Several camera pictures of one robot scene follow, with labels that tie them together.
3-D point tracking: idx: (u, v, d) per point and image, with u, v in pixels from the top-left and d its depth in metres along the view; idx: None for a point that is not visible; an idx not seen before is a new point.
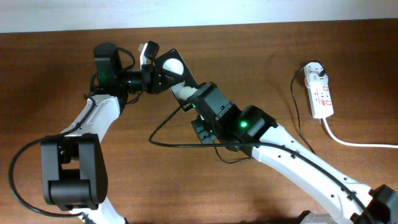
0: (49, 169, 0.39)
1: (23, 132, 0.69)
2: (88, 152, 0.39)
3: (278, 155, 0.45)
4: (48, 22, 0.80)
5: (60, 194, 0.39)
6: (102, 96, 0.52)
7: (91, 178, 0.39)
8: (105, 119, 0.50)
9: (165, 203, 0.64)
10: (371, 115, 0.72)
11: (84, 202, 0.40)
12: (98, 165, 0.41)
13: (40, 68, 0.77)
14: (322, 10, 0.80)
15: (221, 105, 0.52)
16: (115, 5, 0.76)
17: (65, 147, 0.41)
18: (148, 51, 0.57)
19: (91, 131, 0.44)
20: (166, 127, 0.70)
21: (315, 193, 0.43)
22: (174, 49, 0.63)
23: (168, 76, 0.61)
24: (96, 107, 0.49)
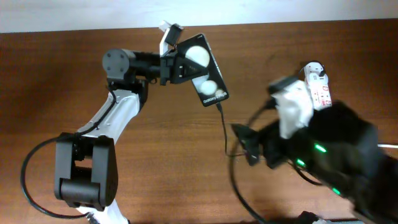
0: (63, 167, 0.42)
1: (37, 132, 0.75)
2: (102, 157, 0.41)
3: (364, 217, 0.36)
4: (54, 22, 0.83)
5: (70, 191, 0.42)
6: (122, 93, 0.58)
7: (101, 183, 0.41)
8: (124, 116, 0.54)
9: (171, 199, 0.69)
10: (372, 116, 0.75)
11: (92, 203, 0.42)
12: (111, 170, 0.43)
13: (50, 70, 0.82)
14: (322, 10, 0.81)
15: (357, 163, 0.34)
16: (116, 6, 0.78)
17: (81, 145, 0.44)
18: (169, 39, 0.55)
19: (107, 131, 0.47)
20: (172, 126, 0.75)
21: None
22: (201, 35, 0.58)
23: (189, 66, 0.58)
24: (116, 104, 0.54)
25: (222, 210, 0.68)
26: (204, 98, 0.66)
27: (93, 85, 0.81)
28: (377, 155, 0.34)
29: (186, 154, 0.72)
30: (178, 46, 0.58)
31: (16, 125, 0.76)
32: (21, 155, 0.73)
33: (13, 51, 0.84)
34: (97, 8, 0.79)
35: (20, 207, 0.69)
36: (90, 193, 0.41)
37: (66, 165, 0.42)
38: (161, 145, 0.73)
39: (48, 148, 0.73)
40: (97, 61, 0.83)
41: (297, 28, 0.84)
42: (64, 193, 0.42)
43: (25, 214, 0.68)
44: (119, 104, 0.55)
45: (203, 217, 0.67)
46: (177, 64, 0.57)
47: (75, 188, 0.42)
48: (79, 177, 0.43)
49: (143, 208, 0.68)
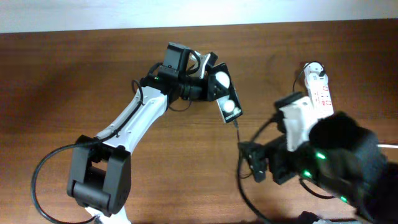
0: (78, 169, 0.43)
1: (35, 132, 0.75)
2: (115, 170, 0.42)
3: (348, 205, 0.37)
4: (55, 22, 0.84)
5: (81, 194, 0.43)
6: (151, 91, 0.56)
7: (112, 193, 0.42)
8: (148, 118, 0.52)
9: (171, 198, 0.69)
10: (372, 116, 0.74)
11: (101, 208, 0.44)
12: (123, 182, 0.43)
13: (50, 69, 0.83)
14: (323, 10, 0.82)
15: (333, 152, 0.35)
16: (119, 6, 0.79)
17: (98, 150, 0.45)
18: (211, 63, 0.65)
19: (127, 139, 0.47)
20: (173, 126, 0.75)
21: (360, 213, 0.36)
22: (224, 63, 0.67)
23: (217, 86, 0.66)
24: (142, 106, 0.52)
25: (222, 210, 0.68)
26: (226, 115, 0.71)
27: (92, 84, 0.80)
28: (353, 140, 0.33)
29: (186, 154, 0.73)
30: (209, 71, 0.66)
31: (16, 124, 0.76)
32: (20, 155, 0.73)
33: (13, 51, 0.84)
34: (100, 9, 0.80)
35: (17, 208, 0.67)
36: (99, 200, 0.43)
37: (81, 167, 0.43)
38: (161, 145, 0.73)
39: (46, 147, 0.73)
40: (97, 61, 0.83)
41: (297, 28, 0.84)
42: (76, 195, 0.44)
43: (22, 215, 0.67)
44: (145, 107, 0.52)
45: (203, 217, 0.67)
46: (212, 83, 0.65)
47: (87, 192, 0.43)
48: (92, 182, 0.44)
49: (143, 208, 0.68)
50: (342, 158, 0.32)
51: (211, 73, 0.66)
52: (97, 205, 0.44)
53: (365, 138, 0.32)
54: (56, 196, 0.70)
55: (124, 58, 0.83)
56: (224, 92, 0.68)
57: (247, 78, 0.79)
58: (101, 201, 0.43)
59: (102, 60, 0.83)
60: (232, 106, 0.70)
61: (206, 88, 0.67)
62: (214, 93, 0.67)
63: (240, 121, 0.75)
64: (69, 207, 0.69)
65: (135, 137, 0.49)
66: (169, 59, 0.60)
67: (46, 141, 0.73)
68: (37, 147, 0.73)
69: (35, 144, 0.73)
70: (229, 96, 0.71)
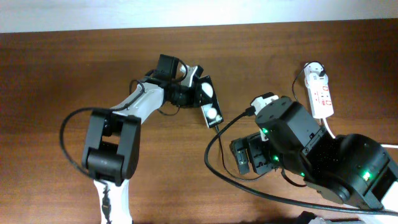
0: (91, 139, 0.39)
1: (36, 132, 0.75)
2: (129, 134, 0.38)
3: (318, 190, 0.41)
4: (51, 22, 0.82)
5: (94, 162, 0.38)
6: (151, 85, 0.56)
7: (126, 157, 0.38)
8: (151, 104, 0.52)
9: (171, 198, 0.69)
10: (372, 116, 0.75)
11: (115, 176, 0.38)
12: (136, 146, 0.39)
13: (50, 68, 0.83)
14: (324, 10, 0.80)
15: (310, 132, 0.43)
16: (115, 5, 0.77)
17: (111, 122, 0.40)
18: (198, 73, 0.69)
19: (137, 114, 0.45)
20: (172, 126, 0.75)
21: (330, 196, 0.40)
22: (209, 76, 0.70)
23: (203, 95, 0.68)
24: (144, 94, 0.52)
25: (222, 210, 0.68)
26: (209, 121, 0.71)
27: (92, 84, 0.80)
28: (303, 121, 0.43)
29: (186, 154, 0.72)
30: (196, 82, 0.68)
31: (17, 125, 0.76)
32: (21, 155, 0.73)
33: (13, 52, 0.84)
34: (97, 8, 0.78)
35: (20, 208, 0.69)
36: (112, 166, 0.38)
37: (96, 136, 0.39)
38: (161, 145, 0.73)
39: (48, 147, 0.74)
40: (96, 60, 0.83)
41: (297, 28, 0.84)
42: (89, 164, 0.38)
43: (25, 214, 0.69)
44: (148, 94, 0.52)
45: (203, 217, 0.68)
46: (198, 91, 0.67)
47: (100, 160, 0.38)
48: (106, 149, 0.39)
49: (143, 209, 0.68)
50: (275, 125, 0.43)
51: (199, 83, 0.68)
52: (111, 173, 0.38)
53: (278, 105, 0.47)
54: (56, 196, 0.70)
55: (124, 58, 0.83)
56: (208, 101, 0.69)
57: (246, 79, 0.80)
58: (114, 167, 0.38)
59: (101, 60, 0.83)
60: (215, 113, 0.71)
61: (193, 95, 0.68)
62: (200, 101, 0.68)
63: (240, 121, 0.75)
64: (69, 207, 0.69)
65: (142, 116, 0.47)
66: (163, 64, 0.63)
67: (48, 141, 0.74)
68: (38, 147, 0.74)
69: (37, 144, 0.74)
70: (212, 104, 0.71)
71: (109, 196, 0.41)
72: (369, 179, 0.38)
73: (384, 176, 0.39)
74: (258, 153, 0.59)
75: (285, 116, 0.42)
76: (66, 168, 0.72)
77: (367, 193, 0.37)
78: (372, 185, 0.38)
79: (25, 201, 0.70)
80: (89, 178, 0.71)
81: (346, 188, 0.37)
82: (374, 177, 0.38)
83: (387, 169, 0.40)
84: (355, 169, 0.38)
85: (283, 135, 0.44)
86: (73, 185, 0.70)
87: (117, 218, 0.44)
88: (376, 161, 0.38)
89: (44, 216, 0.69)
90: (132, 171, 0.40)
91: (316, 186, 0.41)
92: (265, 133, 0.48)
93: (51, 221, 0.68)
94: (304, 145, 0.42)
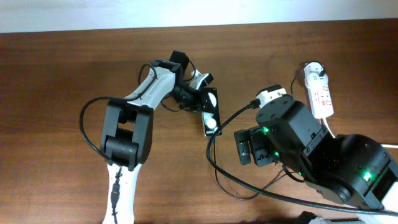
0: (109, 126, 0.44)
1: (36, 132, 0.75)
2: (142, 124, 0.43)
3: (319, 190, 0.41)
4: (51, 22, 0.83)
5: (113, 147, 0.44)
6: (162, 70, 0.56)
7: (140, 144, 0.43)
8: (163, 91, 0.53)
9: (171, 198, 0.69)
10: (371, 116, 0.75)
11: (129, 160, 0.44)
12: (148, 134, 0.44)
13: (49, 68, 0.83)
14: (323, 10, 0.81)
15: (311, 131, 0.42)
16: (115, 5, 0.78)
17: (125, 111, 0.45)
18: (207, 79, 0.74)
19: (150, 102, 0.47)
20: (173, 126, 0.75)
21: (331, 196, 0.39)
22: (215, 89, 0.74)
23: (207, 101, 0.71)
24: (155, 80, 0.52)
25: (222, 210, 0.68)
26: (207, 129, 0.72)
27: (91, 84, 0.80)
28: (305, 120, 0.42)
29: (186, 154, 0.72)
30: (204, 89, 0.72)
31: (17, 125, 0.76)
32: (22, 155, 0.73)
33: (12, 52, 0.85)
34: (97, 9, 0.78)
35: (20, 208, 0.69)
36: (129, 150, 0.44)
37: (113, 123, 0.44)
38: (161, 145, 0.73)
39: (48, 147, 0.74)
40: (96, 60, 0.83)
41: (298, 28, 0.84)
42: (107, 149, 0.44)
43: (25, 214, 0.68)
44: (159, 80, 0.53)
45: (203, 218, 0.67)
46: (204, 96, 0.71)
47: (117, 144, 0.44)
48: (122, 135, 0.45)
49: (143, 208, 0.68)
50: (277, 124, 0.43)
51: (206, 90, 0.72)
52: (127, 157, 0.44)
53: (280, 103, 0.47)
54: (55, 196, 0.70)
55: (124, 58, 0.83)
56: (211, 109, 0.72)
57: (247, 79, 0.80)
58: (130, 152, 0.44)
59: (101, 60, 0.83)
60: (214, 124, 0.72)
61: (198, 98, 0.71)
62: (204, 105, 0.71)
63: (241, 121, 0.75)
64: (69, 207, 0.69)
65: (154, 104, 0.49)
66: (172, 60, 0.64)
67: (47, 141, 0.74)
68: (37, 147, 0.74)
69: (37, 144, 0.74)
70: (212, 115, 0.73)
71: (119, 180, 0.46)
72: (369, 180, 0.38)
73: (385, 176, 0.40)
74: (259, 146, 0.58)
75: (286, 115, 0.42)
76: (66, 168, 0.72)
77: (367, 194, 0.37)
78: (372, 185, 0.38)
79: (24, 201, 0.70)
80: (89, 179, 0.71)
81: (346, 188, 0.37)
82: (375, 178, 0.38)
83: (387, 169, 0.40)
84: (356, 169, 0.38)
85: (285, 135, 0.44)
86: (73, 185, 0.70)
87: (124, 206, 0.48)
88: (376, 162, 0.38)
89: (44, 216, 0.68)
90: (145, 156, 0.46)
91: (316, 186, 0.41)
92: (267, 132, 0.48)
93: (51, 221, 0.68)
94: (306, 145, 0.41)
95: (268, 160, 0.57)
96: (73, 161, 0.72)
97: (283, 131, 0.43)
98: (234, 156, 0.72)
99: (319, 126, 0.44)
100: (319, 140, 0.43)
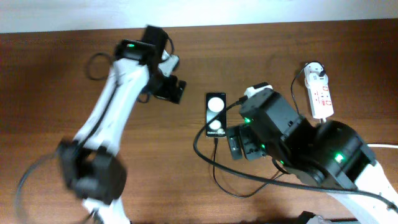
0: (68, 170, 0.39)
1: (36, 131, 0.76)
2: (104, 163, 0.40)
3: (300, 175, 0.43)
4: (51, 22, 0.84)
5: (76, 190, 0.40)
6: (132, 60, 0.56)
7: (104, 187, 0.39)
8: (129, 97, 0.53)
9: (171, 198, 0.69)
10: (372, 116, 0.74)
11: (101, 200, 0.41)
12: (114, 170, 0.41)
13: (50, 68, 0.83)
14: (324, 10, 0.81)
15: (288, 120, 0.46)
16: (116, 5, 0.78)
17: (81, 154, 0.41)
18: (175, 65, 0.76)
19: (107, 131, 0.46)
20: (172, 126, 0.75)
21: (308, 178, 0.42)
22: (223, 93, 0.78)
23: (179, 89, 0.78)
24: (118, 87, 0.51)
25: (222, 210, 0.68)
26: (208, 129, 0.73)
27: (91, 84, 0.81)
28: (281, 108, 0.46)
29: (186, 154, 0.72)
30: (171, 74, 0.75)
31: (18, 124, 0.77)
32: (23, 155, 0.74)
33: (13, 52, 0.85)
34: (97, 9, 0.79)
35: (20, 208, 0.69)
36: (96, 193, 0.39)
37: (71, 168, 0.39)
38: (160, 145, 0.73)
39: (48, 147, 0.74)
40: (96, 60, 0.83)
41: (297, 28, 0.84)
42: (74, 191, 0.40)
43: (25, 214, 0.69)
44: (120, 86, 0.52)
45: (203, 218, 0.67)
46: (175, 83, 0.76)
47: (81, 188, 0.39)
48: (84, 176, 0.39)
49: (143, 208, 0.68)
50: (257, 114, 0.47)
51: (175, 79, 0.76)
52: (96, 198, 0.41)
53: (260, 96, 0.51)
54: (55, 196, 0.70)
55: None
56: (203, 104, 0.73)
57: (247, 79, 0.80)
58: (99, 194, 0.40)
59: (101, 60, 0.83)
60: (218, 125, 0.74)
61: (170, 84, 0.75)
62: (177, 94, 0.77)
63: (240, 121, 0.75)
64: (69, 206, 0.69)
65: (116, 129, 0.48)
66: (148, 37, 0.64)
67: (47, 140, 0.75)
68: (38, 147, 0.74)
69: (37, 144, 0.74)
70: (217, 117, 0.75)
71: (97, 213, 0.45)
72: (342, 162, 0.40)
73: (358, 160, 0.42)
74: (249, 140, 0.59)
75: (264, 105, 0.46)
76: None
77: (340, 175, 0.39)
78: (346, 166, 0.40)
79: (24, 201, 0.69)
80: None
81: (320, 170, 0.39)
82: (346, 160, 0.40)
83: (359, 152, 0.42)
84: (328, 152, 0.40)
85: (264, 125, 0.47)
86: None
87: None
88: (349, 145, 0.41)
89: (44, 216, 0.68)
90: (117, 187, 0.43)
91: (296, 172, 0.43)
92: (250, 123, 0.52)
93: (51, 221, 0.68)
94: (283, 132, 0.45)
95: (258, 154, 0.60)
96: None
97: (262, 119, 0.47)
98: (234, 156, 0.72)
99: (296, 116, 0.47)
100: (297, 128, 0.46)
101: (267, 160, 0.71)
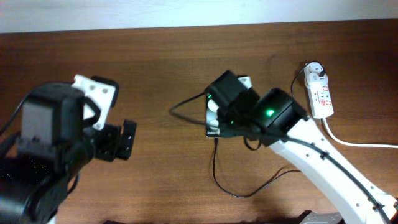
0: None
1: None
2: None
3: (306, 154, 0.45)
4: (51, 22, 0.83)
5: None
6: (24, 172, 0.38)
7: None
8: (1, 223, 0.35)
9: (171, 198, 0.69)
10: (372, 115, 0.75)
11: None
12: None
13: (50, 68, 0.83)
14: (324, 11, 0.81)
15: (236, 89, 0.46)
16: (116, 5, 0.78)
17: None
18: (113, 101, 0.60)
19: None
20: (172, 126, 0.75)
21: (315, 160, 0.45)
22: None
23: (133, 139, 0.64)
24: None
25: (222, 210, 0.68)
26: (208, 130, 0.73)
27: None
28: (229, 78, 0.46)
29: (186, 154, 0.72)
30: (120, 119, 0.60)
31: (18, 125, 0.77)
32: None
33: (13, 52, 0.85)
34: (98, 9, 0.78)
35: None
36: None
37: None
38: (160, 145, 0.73)
39: None
40: (96, 60, 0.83)
41: (298, 28, 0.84)
42: None
43: None
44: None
45: (203, 218, 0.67)
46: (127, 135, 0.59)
47: None
48: None
49: (143, 208, 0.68)
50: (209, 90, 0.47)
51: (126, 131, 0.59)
52: None
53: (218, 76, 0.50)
54: None
55: (124, 58, 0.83)
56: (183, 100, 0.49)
57: None
58: None
59: (101, 60, 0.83)
60: (217, 124, 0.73)
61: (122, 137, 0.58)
62: None
63: None
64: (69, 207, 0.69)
65: None
66: (35, 111, 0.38)
67: None
68: None
69: None
70: (216, 116, 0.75)
71: None
72: (273, 116, 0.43)
73: (291, 117, 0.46)
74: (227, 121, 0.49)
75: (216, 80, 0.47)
76: None
77: (270, 126, 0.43)
78: (278, 119, 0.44)
79: None
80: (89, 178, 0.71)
81: (258, 127, 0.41)
82: (278, 114, 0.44)
83: (291, 109, 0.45)
84: (260, 108, 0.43)
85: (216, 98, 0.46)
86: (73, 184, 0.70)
87: None
88: (282, 106, 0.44)
89: None
90: None
91: (321, 168, 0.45)
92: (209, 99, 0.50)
93: None
94: (229, 98, 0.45)
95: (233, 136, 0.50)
96: None
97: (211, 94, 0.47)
98: (234, 156, 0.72)
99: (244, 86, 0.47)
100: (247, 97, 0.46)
101: (267, 159, 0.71)
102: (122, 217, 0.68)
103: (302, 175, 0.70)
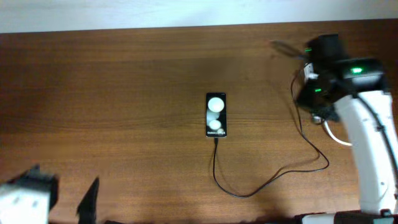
0: None
1: (36, 131, 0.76)
2: None
3: (364, 119, 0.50)
4: (50, 22, 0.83)
5: None
6: None
7: None
8: None
9: (171, 198, 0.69)
10: None
11: None
12: None
13: (50, 68, 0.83)
14: (325, 10, 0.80)
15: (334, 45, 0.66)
16: (115, 5, 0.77)
17: None
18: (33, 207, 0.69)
19: None
20: (172, 126, 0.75)
21: (370, 128, 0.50)
22: (224, 93, 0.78)
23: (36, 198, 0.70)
24: None
25: (222, 210, 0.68)
26: (208, 129, 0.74)
27: (91, 84, 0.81)
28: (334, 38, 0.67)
29: (186, 154, 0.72)
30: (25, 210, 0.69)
31: (18, 125, 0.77)
32: (23, 155, 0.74)
33: (14, 52, 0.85)
34: (97, 9, 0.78)
35: (20, 207, 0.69)
36: None
37: None
38: (161, 145, 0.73)
39: (48, 147, 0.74)
40: (96, 60, 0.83)
41: (298, 28, 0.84)
42: None
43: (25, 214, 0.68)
44: None
45: (203, 217, 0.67)
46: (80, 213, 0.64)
47: None
48: None
49: (143, 208, 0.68)
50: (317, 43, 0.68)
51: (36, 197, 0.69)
52: None
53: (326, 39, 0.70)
54: (55, 196, 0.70)
55: (124, 58, 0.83)
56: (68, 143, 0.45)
57: (247, 79, 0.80)
58: None
59: (101, 60, 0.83)
60: (218, 125, 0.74)
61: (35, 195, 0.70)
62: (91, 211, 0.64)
63: (241, 121, 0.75)
64: (69, 207, 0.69)
65: None
66: None
67: (47, 140, 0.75)
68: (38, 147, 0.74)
69: (37, 143, 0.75)
70: (217, 116, 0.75)
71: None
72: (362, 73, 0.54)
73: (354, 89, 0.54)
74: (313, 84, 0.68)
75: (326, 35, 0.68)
76: (66, 168, 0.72)
77: (359, 78, 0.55)
78: (360, 78, 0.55)
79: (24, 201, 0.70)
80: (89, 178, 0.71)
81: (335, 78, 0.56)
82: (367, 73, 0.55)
83: (379, 78, 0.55)
84: (353, 63, 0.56)
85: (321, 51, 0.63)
86: (74, 184, 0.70)
87: None
88: (372, 73, 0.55)
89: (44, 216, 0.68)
90: None
91: (361, 139, 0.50)
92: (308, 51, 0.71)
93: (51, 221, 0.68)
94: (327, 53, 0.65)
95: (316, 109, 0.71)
96: (73, 161, 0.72)
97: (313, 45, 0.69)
98: (234, 156, 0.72)
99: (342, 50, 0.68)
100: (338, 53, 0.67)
101: (267, 159, 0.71)
102: (122, 217, 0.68)
103: (302, 175, 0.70)
